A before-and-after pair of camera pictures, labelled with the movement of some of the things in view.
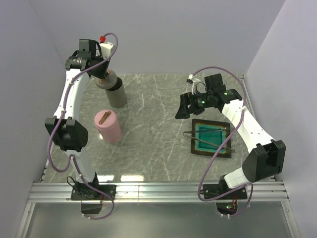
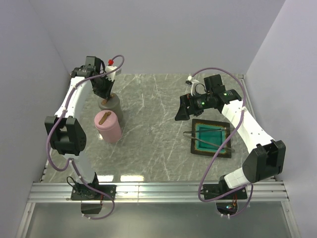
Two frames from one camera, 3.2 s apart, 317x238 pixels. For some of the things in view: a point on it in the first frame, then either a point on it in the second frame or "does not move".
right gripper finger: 183,111 does not move
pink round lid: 106,120 does not move
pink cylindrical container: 111,136 does not move
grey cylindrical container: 117,96 to 118,111
